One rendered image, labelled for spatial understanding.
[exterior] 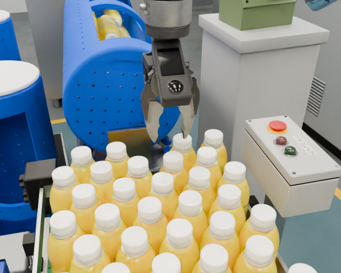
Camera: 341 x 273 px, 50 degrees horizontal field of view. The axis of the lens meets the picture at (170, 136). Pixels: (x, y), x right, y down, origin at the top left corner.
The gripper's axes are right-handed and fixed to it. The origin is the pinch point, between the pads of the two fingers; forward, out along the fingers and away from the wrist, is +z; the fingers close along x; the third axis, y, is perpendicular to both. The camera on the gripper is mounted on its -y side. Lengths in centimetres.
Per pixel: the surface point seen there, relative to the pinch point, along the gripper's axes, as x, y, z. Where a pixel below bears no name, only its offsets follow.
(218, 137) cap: -11.4, 4.4, 4.7
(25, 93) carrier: 32, 51, 12
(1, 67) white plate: 41, 68, 10
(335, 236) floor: -103, 55, 113
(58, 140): 38, 162, 99
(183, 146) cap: -3.8, 4.0, 5.5
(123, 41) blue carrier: 4.9, 24.8, -10.3
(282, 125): -23.7, 1.4, 1.8
